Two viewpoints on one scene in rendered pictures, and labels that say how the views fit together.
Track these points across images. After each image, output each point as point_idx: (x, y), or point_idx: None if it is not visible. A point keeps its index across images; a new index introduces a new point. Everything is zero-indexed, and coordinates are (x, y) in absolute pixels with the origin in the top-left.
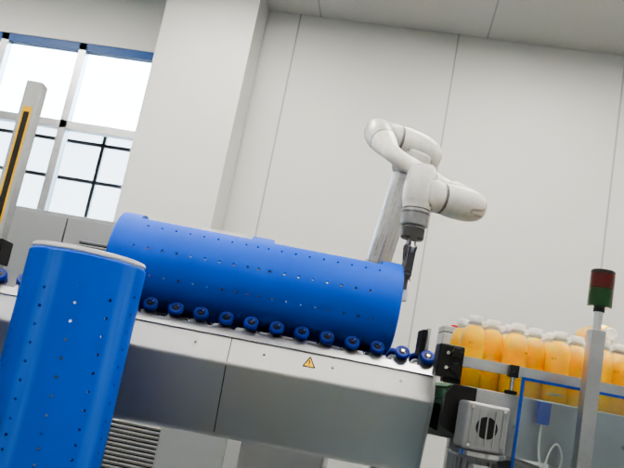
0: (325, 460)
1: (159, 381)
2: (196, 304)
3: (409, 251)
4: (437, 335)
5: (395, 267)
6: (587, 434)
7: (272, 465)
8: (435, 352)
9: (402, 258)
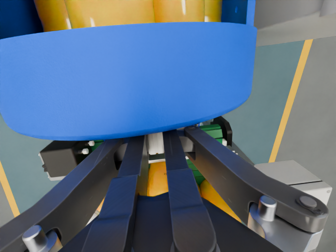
0: (262, 38)
1: None
2: None
3: (23, 218)
4: (314, 177)
5: (2, 101)
6: None
7: None
8: (67, 143)
9: (250, 171)
